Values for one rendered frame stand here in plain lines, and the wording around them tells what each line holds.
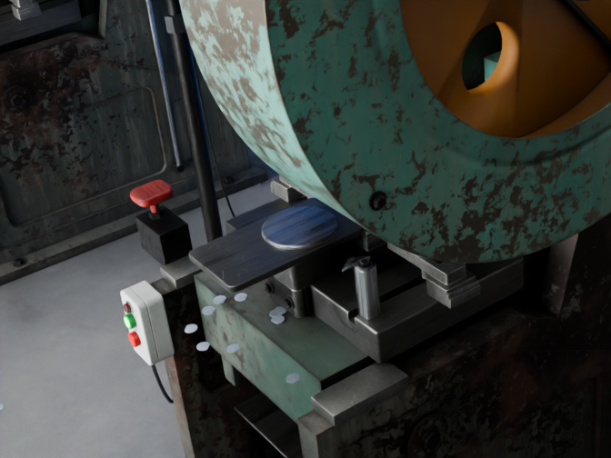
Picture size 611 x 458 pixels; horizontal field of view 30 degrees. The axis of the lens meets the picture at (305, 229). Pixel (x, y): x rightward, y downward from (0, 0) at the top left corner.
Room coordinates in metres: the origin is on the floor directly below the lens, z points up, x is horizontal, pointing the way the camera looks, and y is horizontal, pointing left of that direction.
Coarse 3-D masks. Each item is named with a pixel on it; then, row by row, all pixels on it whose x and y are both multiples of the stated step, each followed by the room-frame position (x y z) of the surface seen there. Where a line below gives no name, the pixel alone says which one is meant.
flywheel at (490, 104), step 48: (432, 0) 1.22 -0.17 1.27; (480, 0) 1.26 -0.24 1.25; (528, 0) 1.30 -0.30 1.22; (576, 0) 1.34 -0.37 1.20; (432, 48) 1.22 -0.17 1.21; (528, 48) 1.30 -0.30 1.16; (576, 48) 1.34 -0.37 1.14; (480, 96) 1.26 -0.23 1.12; (528, 96) 1.30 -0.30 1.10; (576, 96) 1.34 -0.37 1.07
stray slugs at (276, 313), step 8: (216, 296) 1.61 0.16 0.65; (224, 296) 1.60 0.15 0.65; (240, 296) 1.60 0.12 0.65; (208, 312) 1.56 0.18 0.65; (272, 312) 1.54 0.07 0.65; (280, 312) 1.54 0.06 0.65; (272, 320) 1.52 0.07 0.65; (280, 320) 1.51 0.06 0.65; (192, 328) 1.52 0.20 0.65; (200, 344) 1.47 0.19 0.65; (208, 344) 1.47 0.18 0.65; (232, 344) 1.46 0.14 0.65; (232, 352) 1.45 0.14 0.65; (288, 376) 1.37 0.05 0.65; (296, 376) 1.36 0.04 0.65
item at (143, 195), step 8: (144, 184) 1.83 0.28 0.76; (152, 184) 1.82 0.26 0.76; (160, 184) 1.82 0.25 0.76; (168, 184) 1.82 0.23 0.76; (136, 192) 1.80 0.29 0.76; (144, 192) 1.80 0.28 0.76; (152, 192) 1.80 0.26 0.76; (160, 192) 1.79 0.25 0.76; (168, 192) 1.79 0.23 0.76; (136, 200) 1.78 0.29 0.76; (144, 200) 1.77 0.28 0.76; (152, 200) 1.77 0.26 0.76; (160, 200) 1.78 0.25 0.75; (152, 208) 1.80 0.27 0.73
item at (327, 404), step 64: (576, 256) 1.53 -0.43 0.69; (512, 320) 1.47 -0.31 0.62; (576, 320) 1.53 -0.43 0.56; (384, 384) 1.32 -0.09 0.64; (448, 384) 1.38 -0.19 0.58; (512, 384) 1.46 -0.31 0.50; (576, 384) 1.54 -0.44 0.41; (320, 448) 1.26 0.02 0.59; (384, 448) 1.32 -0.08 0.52; (448, 448) 1.39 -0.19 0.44; (512, 448) 1.47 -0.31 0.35; (576, 448) 1.55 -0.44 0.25
